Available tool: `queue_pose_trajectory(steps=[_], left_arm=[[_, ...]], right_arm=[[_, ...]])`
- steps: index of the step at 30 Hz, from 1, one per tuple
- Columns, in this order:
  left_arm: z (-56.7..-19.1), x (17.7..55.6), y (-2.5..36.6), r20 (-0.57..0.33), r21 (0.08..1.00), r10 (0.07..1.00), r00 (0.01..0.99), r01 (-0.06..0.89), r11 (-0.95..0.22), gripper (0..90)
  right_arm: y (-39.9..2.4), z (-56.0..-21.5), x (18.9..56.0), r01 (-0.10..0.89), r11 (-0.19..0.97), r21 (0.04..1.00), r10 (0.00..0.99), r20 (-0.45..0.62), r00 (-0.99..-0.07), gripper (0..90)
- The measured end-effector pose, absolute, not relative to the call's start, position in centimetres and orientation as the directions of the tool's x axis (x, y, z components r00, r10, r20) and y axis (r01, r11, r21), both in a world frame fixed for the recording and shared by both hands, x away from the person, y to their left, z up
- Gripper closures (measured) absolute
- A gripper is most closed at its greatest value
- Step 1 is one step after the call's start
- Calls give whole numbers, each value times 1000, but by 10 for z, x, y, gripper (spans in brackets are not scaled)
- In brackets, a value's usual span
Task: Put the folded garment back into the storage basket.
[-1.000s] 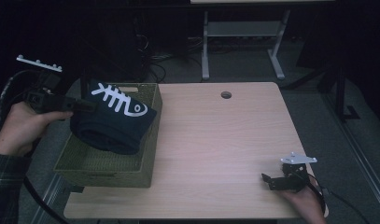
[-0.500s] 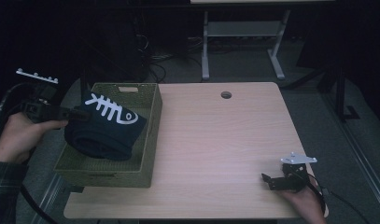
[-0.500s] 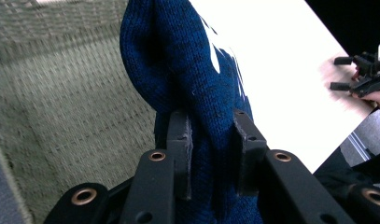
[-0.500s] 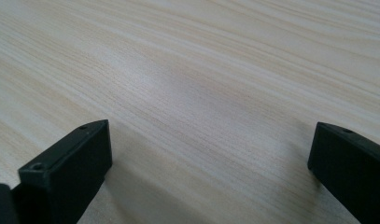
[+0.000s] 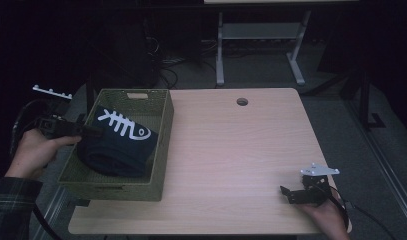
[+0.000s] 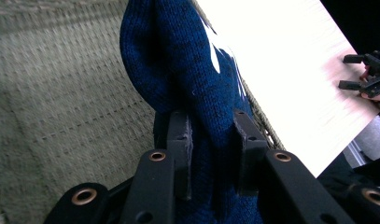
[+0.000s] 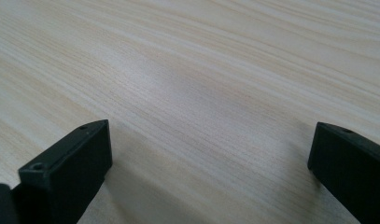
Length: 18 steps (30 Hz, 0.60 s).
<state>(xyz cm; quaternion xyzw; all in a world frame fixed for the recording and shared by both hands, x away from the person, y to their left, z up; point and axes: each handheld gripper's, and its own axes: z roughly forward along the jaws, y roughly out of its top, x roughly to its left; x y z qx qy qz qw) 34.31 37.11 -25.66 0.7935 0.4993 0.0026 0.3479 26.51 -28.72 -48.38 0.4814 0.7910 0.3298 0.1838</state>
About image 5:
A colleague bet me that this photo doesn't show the person's right hand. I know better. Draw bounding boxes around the person's right hand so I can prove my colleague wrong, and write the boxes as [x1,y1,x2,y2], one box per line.
[295,199,350,235]

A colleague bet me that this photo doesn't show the person's left hand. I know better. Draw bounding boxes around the person's left hand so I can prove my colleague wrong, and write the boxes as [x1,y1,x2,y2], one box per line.
[4,129,83,181]

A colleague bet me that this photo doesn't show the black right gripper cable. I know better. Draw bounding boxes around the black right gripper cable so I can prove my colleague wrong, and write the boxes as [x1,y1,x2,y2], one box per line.
[328,185,351,232]

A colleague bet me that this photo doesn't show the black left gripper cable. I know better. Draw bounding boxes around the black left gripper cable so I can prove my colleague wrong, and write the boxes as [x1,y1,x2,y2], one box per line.
[9,98,64,240]

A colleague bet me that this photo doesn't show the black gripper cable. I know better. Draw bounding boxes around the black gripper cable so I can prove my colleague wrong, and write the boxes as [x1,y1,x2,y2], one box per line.
[9,98,64,240]
[328,185,351,232]

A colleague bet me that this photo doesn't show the black floor cable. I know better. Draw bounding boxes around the black floor cable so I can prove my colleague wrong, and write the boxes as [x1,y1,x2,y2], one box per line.
[349,200,397,240]

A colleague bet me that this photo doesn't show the green woven basket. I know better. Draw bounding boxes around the green woven basket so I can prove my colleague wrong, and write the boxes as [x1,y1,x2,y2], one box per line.
[56,88,175,202]

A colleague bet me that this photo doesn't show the black stand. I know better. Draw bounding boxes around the black stand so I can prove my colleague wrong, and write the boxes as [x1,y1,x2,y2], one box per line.
[73,71,96,127]
[358,71,387,131]

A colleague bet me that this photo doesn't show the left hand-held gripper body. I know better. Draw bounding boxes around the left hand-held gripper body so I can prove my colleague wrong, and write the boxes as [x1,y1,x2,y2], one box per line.
[32,84,84,140]

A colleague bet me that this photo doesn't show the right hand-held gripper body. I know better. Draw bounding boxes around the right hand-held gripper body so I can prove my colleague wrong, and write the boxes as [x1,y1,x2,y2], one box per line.
[299,162,341,207]

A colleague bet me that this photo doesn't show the tangle of floor cables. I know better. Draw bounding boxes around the tangle of floor cables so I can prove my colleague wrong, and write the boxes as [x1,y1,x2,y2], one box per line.
[142,36,219,90]

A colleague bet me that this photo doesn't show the dark blue fishbone print shirt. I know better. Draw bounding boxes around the dark blue fishbone print shirt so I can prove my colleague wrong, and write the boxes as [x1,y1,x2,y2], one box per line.
[76,105,160,179]

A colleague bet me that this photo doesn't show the metal floor rail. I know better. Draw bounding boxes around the metal floor rail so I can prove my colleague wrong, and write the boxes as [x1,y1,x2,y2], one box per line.
[33,186,73,240]
[344,99,407,232]

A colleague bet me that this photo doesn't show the grey metal frame desk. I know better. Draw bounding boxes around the grey metal frame desk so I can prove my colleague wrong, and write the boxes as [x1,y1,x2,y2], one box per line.
[204,0,359,87]

